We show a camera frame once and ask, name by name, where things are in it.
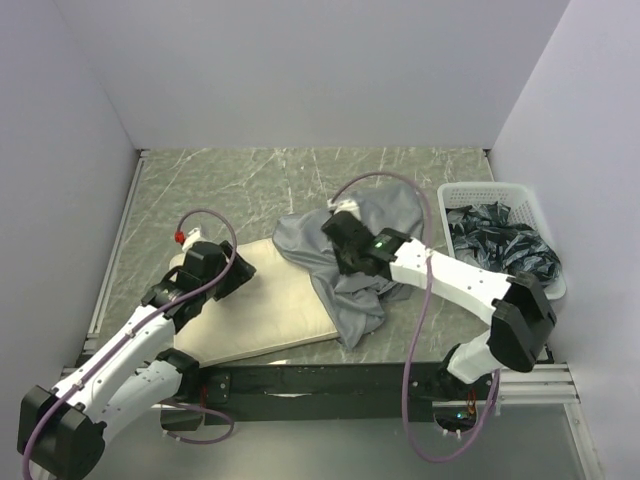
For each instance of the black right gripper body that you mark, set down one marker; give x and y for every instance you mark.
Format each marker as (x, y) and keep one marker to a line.
(346, 261)

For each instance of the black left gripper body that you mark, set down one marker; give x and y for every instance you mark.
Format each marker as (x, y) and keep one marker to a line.
(239, 276)

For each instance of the grey pillowcase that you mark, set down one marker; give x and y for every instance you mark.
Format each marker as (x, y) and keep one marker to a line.
(353, 302)

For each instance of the cream pillow with bear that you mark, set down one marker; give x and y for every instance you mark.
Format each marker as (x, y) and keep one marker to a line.
(277, 309)

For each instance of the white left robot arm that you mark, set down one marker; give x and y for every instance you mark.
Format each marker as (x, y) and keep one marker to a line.
(64, 430)

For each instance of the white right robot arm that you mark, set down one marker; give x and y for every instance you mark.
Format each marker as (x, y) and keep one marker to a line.
(515, 308)

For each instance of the dark patterned cloth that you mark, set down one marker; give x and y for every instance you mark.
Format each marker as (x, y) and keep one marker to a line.
(482, 237)

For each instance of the white plastic basket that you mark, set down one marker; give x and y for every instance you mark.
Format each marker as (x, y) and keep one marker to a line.
(523, 206)

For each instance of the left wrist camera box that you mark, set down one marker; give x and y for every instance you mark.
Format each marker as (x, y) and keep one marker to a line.
(187, 240)

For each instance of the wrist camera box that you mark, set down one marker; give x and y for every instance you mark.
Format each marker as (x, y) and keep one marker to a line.
(346, 205)
(187, 240)

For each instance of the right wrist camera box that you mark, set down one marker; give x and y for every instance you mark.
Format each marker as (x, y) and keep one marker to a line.
(346, 205)

